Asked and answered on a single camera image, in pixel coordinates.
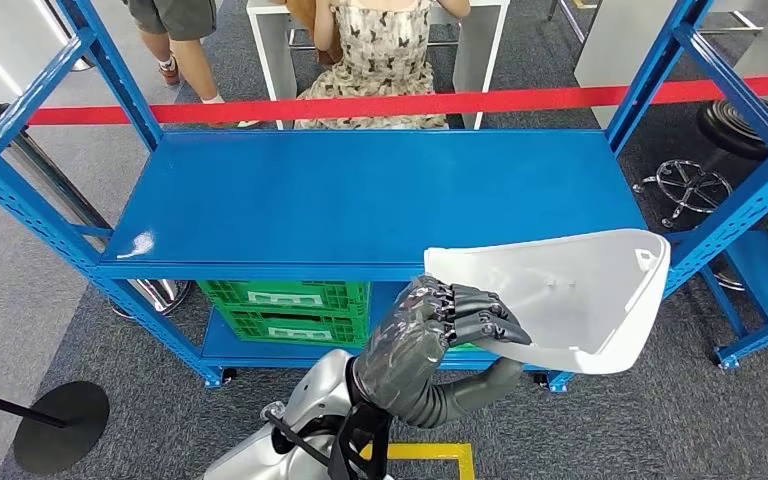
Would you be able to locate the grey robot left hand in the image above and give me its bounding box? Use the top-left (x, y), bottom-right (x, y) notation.
top-left (350, 274), bottom-right (534, 431)

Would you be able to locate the white plastic shell part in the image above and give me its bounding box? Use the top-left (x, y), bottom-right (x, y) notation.
top-left (423, 228), bottom-right (672, 376)

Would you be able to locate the blue metal shelf rack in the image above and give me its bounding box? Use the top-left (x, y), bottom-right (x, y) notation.
top-left (0, 0), bottom-right (768, 395)
top-left (662, 192), bottom-right (768, 371)

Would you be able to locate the red barrier belt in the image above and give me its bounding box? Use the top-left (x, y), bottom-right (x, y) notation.
top-left (0, 74), bottom-right (768, 128)

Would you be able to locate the person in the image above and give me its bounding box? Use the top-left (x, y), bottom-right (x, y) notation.
top-left (294, 0), bottom-right (473, 130)
top-left (285, 0), bottom-right (344, 66)
top-left (122, 0), bottom-right (263, 128)

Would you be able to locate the white table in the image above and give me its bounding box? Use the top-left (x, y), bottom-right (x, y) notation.
top-left (572, 0), bottom-right (768, 130)
top-left (246, 0), bottom-right (511, 130)

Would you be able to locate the black stanchion with round base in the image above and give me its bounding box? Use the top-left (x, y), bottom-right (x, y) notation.
top-left (0, 380), bottom-right (112, 476)

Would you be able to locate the black round stool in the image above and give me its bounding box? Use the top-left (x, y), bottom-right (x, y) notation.
top-left (632, 97), bottom-right (768, 230)

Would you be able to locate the black left wrist camera bracket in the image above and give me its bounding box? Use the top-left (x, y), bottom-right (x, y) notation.
top-left (264, 400), bottom-right (395, 480)

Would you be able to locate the chrome stanchion post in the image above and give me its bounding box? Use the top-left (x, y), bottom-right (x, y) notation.
top-left (52, 0), bottom-right (96, 73)
top-left (0, 95), bottom-right (193, 321)

